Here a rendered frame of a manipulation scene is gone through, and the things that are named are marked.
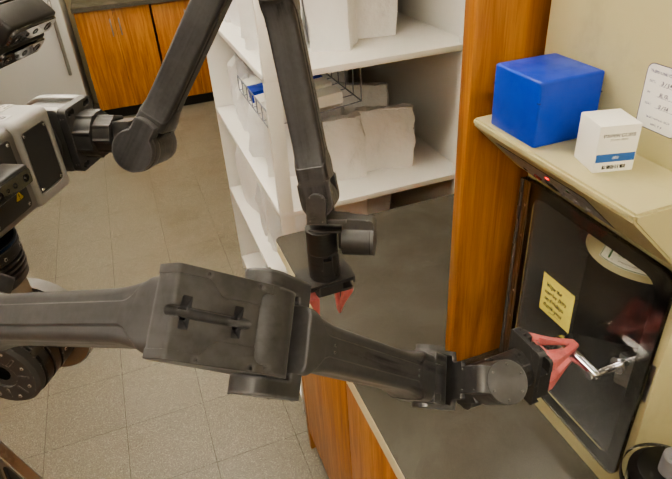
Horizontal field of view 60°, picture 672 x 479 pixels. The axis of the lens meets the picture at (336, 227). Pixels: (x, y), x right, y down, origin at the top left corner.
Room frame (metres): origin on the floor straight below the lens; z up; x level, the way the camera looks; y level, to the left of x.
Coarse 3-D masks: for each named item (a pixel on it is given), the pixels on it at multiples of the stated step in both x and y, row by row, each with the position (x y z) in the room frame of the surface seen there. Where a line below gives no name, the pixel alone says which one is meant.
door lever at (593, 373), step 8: (560, 336) 0.66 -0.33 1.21; (576, 352) 0.62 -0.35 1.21; (576, 360) 0.61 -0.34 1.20; (584, 360) 0.61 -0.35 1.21; (616, 360) 0.60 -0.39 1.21; (584, 368) 0.60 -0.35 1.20; (592, 368) 0.59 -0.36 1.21; (600, 368) 0.59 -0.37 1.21; (608, 368) 0.59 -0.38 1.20; (616, 368) 0.59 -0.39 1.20; (592, 376) 0.58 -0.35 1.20; (600, 376) 0.58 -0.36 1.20
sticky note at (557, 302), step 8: (544, 272) 0.77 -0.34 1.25; (544, 280) 0.77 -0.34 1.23; (552, 280) 0.75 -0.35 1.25; (544, 288) 0.76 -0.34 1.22; (552, 288) 0.75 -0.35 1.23; (560, 288) 0.73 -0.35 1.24; (544, 296) 0.76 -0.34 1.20; (552, 296) 0.74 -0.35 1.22; (560, 296) 0.73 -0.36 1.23; (568, 296) 0.71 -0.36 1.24; (544, 304) 0.76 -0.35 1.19; (552, 304) 0.74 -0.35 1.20; (560, 304) 0.72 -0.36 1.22; (568, 304) 0.71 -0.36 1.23; (552, 312) 0.74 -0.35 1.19; (560, 312) 0.72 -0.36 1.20; (568, 312) 0.71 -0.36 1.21; (560, 320) 0.72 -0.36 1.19; (568, 320) 0.70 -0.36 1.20; (568, 328) 0.70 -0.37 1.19
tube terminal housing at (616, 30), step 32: (576, 0) 0.81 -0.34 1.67; (608, 0) 0.76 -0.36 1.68; (640, 0) 0.71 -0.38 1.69; (576, 32) 0.80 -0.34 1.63; (608, 32) 0.75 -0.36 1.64; (640, 32) 0.70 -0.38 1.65; (608, 64) 0.74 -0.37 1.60; (640, 64) 0.69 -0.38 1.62; (608, 96) 0.73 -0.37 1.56; (640, 96) 0.68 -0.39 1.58; (640, 416) 0.56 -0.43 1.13; (576, 448) 0.65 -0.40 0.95
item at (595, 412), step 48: (528, 240) 0.82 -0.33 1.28; (576, 240) 0.72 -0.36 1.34; (624, 240) 0.64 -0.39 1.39; (528, 288) 0.80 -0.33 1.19; (576, 288) 0.70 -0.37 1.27; (624, 288) 0.62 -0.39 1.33; (576, 336) 0.68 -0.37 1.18; (624, 336) 0.60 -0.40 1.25; (576, 384) 0.66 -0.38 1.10; (624, 384) 0.58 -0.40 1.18; (576, 432) 0.64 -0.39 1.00; (624, 432) 0.56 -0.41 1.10
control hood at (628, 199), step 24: (480, 120) 0.81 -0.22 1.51; (504, 144) 0.75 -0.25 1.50; (552, 144) 0.71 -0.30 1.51; (552, 168) 0.65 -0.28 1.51; (576, 168) 0.63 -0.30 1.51; (648, 168) 0.62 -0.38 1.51; (576, 192) 0.63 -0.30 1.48; (600, 192) 0.57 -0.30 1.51; (624, 192) 0.57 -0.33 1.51; (648, 192) 0.56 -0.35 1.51; (624, 216) 0.53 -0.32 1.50; (648, 216) 0.52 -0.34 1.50; (648, 240) 0.53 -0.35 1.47
